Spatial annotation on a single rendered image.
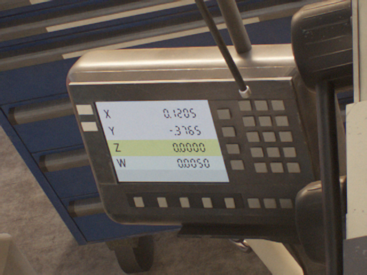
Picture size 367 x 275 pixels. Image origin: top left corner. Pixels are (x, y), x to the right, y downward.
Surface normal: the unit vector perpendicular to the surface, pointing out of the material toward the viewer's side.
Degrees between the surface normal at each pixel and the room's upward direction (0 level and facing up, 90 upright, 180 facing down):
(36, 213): 0
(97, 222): 90
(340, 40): 41
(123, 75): 15
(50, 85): 90
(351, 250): 0
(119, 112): 70
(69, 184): 90
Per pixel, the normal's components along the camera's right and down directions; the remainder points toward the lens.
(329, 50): -0.27, 0.13
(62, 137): -0.11, 0.75
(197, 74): -0.42, -0.43
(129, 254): -0.26, 0.36
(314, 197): -0.36, -0.61
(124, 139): -0.39, 0.51
